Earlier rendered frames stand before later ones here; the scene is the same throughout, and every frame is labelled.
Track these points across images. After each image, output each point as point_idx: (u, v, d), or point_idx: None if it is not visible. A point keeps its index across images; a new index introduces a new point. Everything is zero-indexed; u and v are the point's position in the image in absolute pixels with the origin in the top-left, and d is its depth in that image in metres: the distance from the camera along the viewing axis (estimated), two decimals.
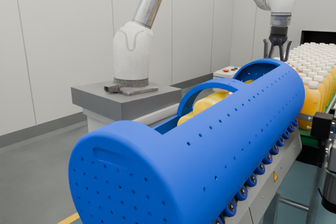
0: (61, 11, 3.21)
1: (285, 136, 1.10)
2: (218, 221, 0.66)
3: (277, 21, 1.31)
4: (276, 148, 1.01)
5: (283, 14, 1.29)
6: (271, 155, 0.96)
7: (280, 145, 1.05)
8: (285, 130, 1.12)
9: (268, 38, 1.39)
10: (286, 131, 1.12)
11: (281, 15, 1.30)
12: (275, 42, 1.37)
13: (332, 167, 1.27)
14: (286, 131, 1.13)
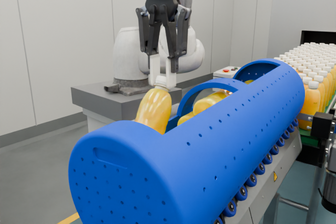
0: (61, 11, 3.21)
1: (285, 136, 1.10)
2: (218, 221, 0.66)
3: None
4: (276, 148, 1.01)
5: None
6: (271, 155, 0.96)
7: (280, 145, 1.05)
8: (285, 130, 1.12)
9: (144, 7, 0.64)
10: (286, 131, 1.12)
11: None
12: (156, 13, 0.62)
13: (332, 167, 1.27)
14: (286, 131, 1.13)
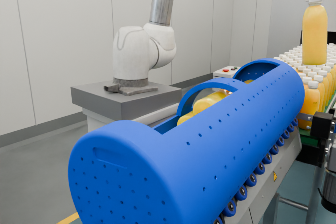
0: (61, 11, 3.21)
1: (285, 136, 1.10)
2: (218, 221, 0.66)
3: None
4: (276, 148, 1.01)
5: None
6: (271, 155, 0.96)
7: (280, 145, 1.05)
8: (285, 130, 1.12)
9: None
10: (286, 131, 1.12)
11: None
12: None
13: (332, 167, 1.27)
14: (286, 131, 1.13)
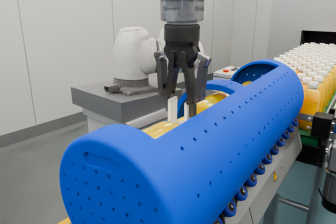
0: (61, 11, 3.21)
1: (288, 138, 1.11)
2: (216, 220, 0.66)
3: (169, 13, 0.56)
4: (275, 146, 1.01)
5: None
6: (268, 151, 0.96)
7: (282, 146, 1.06)
8: (285, 131, 1.12)
9: (163, 51, 0.64)
10: (286, 132, 1.12)
11: None
12: (175, 59, 0.62)
13: (332, 167, 1.27)
14: (285, 130, 1.12)
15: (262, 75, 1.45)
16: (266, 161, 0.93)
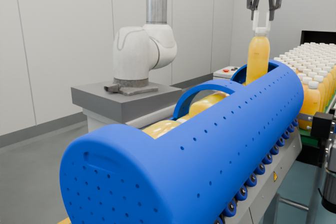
0: (61, 11, 3.21)
1: (288, 138, 1.11)
2: (216, 220, 0.66)
3: None
4: (275, 146, 1.01)
5: None
6: (268, 151, 0.96)
7: (282, 146, 1.06)
8: (285, 131, 1.12)
9: None
10: (286, 132, 1.12)
11: None
12: None
13: (332, 167, 1.27)
14: (285, 130, 1.12)
15: (265, 32, 1.01)
16: (266, 161, 0.93)
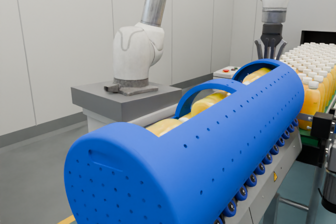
0: (61, 11, 3.21)
1: (287, 138, 1.11)
2: (217, 220, 0.66)
3: None
4: (276, 147, 1.01)
5: None
6: (269, 153, 0.96)
7: (281, 146, 1.06)
8: (285, 131, 1.12)
9: (282, 40, 1.15)
10: (286, 131, 1.12)
11: None
12: None
13: (332, 167, 1.27)
14: (286, 130, 1.12)
15: None
16: (264, 159, 0.93)
